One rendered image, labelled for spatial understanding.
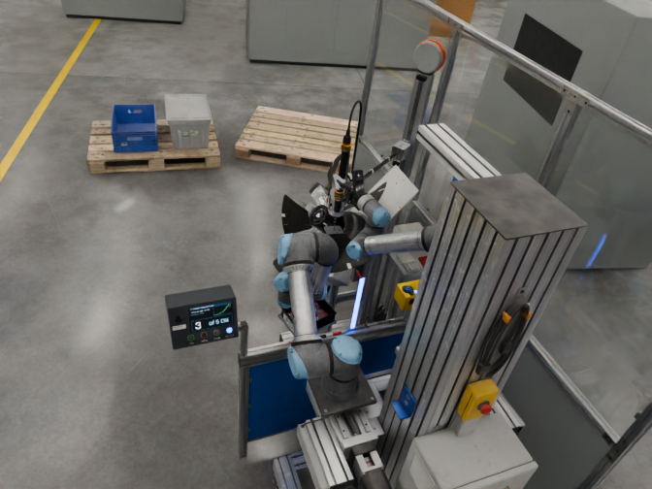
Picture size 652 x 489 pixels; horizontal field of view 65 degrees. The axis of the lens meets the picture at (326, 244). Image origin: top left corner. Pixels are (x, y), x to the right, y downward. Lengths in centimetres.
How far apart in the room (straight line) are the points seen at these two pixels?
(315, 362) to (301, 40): 640
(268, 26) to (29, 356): 550
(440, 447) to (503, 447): 21
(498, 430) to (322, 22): 664
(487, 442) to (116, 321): 263
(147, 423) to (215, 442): 41
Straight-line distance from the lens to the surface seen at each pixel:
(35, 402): 349
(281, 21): 776
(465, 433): 183
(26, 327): 390
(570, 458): 263
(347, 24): 789
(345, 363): 189
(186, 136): 522
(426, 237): 192
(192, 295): 209
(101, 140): 554
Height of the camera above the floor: 270
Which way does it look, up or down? 38 degrees down
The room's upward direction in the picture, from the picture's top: 8 degrees clockwise
